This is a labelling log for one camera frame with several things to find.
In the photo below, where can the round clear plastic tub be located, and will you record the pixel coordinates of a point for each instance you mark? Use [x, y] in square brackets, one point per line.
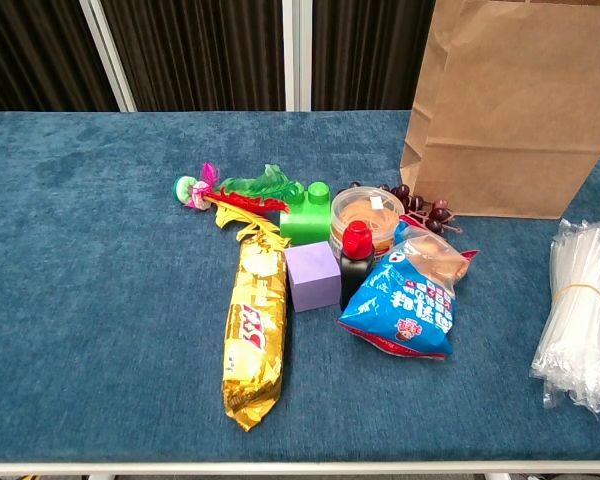
[365, 210]

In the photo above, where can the blue snack packet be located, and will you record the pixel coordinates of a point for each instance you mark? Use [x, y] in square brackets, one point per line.
[405, 305]

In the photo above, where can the clear plastic straw bundle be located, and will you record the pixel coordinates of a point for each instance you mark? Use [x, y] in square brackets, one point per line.
[575, 310]

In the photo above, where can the brown paper bag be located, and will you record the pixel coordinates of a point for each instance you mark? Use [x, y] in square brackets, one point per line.
[510, 125]

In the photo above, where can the green toy brick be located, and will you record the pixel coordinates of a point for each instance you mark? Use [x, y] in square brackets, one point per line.
[305, 225]

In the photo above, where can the purple cube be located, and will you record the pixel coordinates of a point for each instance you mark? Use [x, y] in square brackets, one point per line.
[312, 275]

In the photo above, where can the small red toy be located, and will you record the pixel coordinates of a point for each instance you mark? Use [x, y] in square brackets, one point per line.
[355, 270]

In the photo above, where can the colourful feather shuttlecock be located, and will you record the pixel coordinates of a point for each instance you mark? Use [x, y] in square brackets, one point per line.
[240, 197]

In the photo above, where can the gold biscuit packet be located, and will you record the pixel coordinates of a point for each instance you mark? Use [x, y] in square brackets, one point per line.
[255, 340]

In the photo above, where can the purple grape bunch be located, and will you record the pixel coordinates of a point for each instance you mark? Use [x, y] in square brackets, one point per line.
[437, 215]

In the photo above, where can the dark pleated partition panel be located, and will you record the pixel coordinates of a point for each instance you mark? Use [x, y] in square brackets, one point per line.
[40, 50]
[205, 50]
[370, 50]

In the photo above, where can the white partition post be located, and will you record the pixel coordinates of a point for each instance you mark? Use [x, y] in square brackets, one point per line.
[297, 50]
[110, 60]

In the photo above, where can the white table edge rail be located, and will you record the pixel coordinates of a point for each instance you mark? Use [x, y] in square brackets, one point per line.
[280, 468]

